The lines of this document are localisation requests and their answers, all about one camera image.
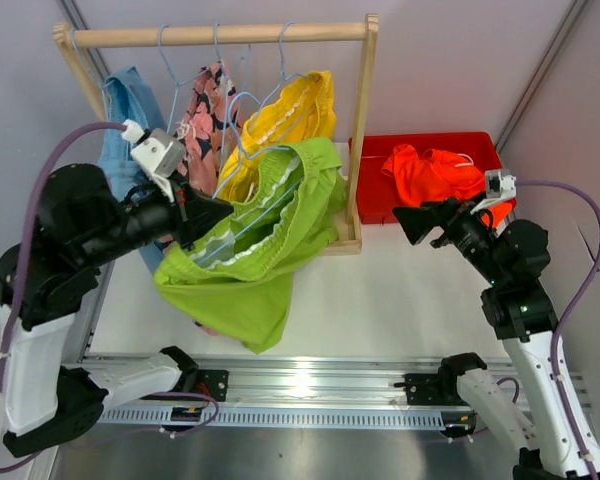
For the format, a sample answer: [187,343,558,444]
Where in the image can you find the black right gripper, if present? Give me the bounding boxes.
[390,190,506,285]

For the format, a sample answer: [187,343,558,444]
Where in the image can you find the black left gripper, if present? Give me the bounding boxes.
[79,168,234,269]

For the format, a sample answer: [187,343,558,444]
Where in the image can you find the orange shorts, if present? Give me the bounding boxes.
[380,143,501,213]

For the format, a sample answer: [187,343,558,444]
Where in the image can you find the green shorts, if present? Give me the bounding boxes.
[154,137,346,353]

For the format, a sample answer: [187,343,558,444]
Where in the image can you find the blue hanger of green shorts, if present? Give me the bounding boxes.
[190,117,299,268]

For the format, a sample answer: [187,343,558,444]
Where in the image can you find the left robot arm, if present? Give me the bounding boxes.
[0,164,233,458]

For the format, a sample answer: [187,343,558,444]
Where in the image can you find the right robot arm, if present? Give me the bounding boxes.
[393,198,600,479]

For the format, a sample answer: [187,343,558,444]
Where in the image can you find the pink patterned shorts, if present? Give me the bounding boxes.
[175,62,242,195]

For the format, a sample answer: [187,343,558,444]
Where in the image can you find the blue hanger of pink shorts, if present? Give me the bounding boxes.
[157,24,201,133]

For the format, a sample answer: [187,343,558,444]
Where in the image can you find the light blue shorts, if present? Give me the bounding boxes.
[96,65,171,276]

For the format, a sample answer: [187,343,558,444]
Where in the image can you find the yellow shorts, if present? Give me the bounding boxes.
[214,69,337,203]

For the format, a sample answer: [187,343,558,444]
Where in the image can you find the blue hanger of yellow shorts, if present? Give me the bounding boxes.
[246,21,314,135]

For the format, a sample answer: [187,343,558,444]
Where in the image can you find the red plastic tray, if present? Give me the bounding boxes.
[356,131,502,224]

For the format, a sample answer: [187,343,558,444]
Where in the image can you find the wooden clothes rack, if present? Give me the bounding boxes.
[52,13,379,256]

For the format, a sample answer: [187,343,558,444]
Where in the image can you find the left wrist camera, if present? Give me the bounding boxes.
[121,119,186,202]

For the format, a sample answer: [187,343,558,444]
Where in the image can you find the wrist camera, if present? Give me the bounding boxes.
[121,119,186,202]
[470,169,517,214]

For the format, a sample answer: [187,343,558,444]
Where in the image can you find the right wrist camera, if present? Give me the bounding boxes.
[470,169,517,214]

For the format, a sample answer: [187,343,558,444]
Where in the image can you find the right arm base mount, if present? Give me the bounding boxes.
[393,373,464,406]

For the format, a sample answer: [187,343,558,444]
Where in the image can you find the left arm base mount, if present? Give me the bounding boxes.
[173,369,230,402]

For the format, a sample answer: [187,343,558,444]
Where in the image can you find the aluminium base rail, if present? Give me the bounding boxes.
[77,355,592,405]

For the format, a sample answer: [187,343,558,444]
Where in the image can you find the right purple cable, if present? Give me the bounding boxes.
[514,179,600,466]

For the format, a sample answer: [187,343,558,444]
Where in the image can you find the slotted cable duct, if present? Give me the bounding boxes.
[100,405,445,431]

